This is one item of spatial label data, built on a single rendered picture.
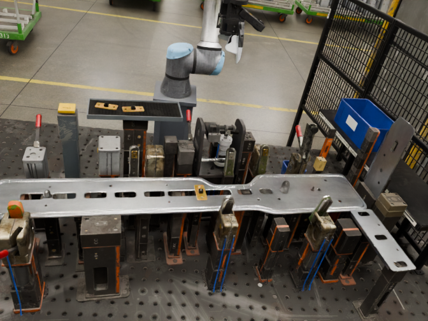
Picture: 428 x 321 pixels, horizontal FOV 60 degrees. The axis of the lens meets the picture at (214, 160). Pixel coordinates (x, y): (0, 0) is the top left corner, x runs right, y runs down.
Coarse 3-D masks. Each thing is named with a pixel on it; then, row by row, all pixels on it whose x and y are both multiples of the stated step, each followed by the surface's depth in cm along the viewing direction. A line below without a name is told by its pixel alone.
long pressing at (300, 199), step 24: (0, 192) 124; (24, 192) 126; (72, 192) 129; (96, 192) 131; (144, 192) 135; (288, 192) 147; (312, 192) 150; (336, 192) 152; (0, 216) 116; (48, 216) 120; (72, 216) 121
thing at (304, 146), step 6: (306, 126) 152; (312, 126) 151; (306, 132) 152; (312, 132) 149; (306, 138) 153; (312, 138) 154; (306, 144) 156; (300, 150) 157; (306, 150) 157; (306, 156) 158
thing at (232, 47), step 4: (232, 36) 128; (236, 36) 128; (232, 40) 128; (236, 40) 128; (228, 44) 127; (232, 44) 128; (236, 44) 128; (228, 48) 128; (232, 48) 128; (236, 48) 128; (240, 48) 128; (232, 52) 128; (236, 52) 128; (240, 52) 128; (236, 56) 129; (240, 56) 129; (236, 60) 129
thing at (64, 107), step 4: (60, 104) 144; (64, 104) 145; (68, 104) 145; (72, 104) 146; (60, 108) 142; (64, 108) 143; (68, 108) 143; (72, 108) 143; (60, 112) 142; (64, 112) 142; (68, 112) 142; (72, 112) 142
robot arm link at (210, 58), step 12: (204, 0) 165; (216, 0) 163; (204, 12) 166; (216, 12) 164; (204, 24) 167; (216, 24) 167; (204, 36) 169; (216, 36) 169; (204, 48) 169; (216, 48) 169; (204, 60) 170; (216, 60) 171; (204, 72) 173; (216, 72) 174
